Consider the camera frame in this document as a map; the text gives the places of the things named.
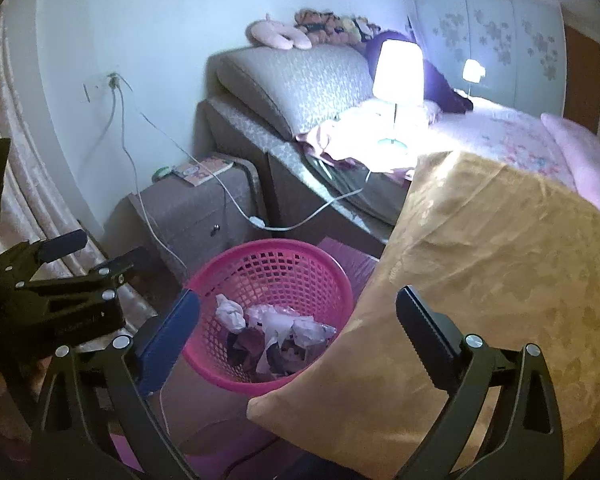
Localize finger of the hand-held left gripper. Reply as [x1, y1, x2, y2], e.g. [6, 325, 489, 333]
[35, 230, 88, 263]
[99, 246, 151, 283]

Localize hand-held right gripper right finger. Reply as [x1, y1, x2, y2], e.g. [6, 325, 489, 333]
[395, 285, 566, 480]

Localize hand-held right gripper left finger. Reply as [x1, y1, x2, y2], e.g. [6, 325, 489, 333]
[30, 287, 202, 480]

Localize white plastic bag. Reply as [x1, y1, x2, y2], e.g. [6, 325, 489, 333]
[215, 294, 246, 333]

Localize maroon wrapper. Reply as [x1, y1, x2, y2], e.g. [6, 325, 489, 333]
[227, 327, 268, 368]

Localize white grey package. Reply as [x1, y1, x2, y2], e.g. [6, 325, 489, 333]
[247, 305, 298, 336]

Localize pink plastic basket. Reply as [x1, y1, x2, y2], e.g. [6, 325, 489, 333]
[182, 240, 356, 392]

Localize beige patterned curtain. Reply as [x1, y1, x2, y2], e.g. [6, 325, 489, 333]
[0, 10, 151, 321]

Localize gold patterned tablecloth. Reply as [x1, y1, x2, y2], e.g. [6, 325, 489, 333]
[246, 150, 600, 480]

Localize purple floor mat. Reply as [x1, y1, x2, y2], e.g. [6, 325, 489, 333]
[316, 237, 381, 291]

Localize colourful book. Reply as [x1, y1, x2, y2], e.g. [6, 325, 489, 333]
[172, 157, 236, 187]

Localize grey bed sheet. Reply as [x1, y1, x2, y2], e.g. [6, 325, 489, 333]
[305, 152, 416, 226]

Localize floral pink bed sheet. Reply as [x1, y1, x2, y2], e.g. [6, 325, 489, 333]
[420, 102, 581, 191]

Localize pink quilt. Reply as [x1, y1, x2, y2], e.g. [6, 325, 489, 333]
[540, 112, 600, 221]

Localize grey patterned headboard cushion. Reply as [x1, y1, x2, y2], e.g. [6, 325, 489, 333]
[207, 42, 376, 141]

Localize dark purple cloth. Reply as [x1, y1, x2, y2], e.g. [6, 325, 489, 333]
[365, 30, 476, 113]

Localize lit white table lamp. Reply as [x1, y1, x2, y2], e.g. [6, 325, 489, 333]
[371, 39, 425, 148]

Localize small lit lamp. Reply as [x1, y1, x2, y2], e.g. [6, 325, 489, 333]
[461, 58, 486, 98]

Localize pink neck pillow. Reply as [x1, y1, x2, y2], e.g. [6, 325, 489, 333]
[247, 14, 313, 52]

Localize brown wooden door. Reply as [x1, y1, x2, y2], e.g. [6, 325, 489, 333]
[562, 25, 600, 136]

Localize pile of plush toys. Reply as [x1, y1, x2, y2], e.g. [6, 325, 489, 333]
[294, 8, 381, 46]

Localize floral wardrobe doors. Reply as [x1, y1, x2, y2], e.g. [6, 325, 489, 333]
[410, 0, 568, 121]

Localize thin white charger cable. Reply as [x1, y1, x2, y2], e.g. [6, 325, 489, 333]
[107, 77, 188, 271]

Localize white lamp cable with switch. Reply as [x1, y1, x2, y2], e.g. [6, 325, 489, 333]
[200, 162, 376, 233]

